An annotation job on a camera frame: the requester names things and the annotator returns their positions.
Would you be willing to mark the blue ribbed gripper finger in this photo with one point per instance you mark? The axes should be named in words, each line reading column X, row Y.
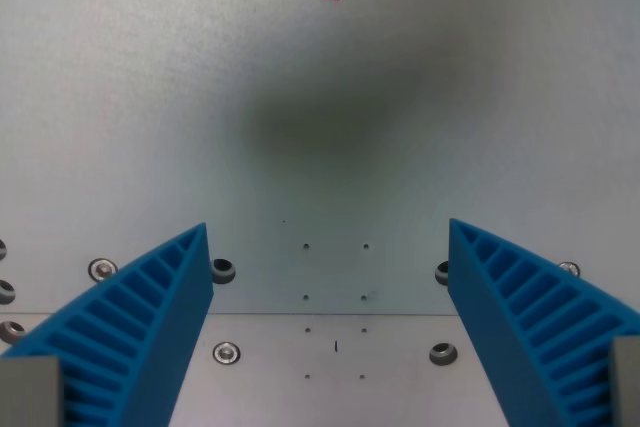
column 505, row 317
column 150, row 317

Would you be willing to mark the silver hex socket screw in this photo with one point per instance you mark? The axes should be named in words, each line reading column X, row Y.
column 102, row 269
column 226, row 353
column 570, row 267

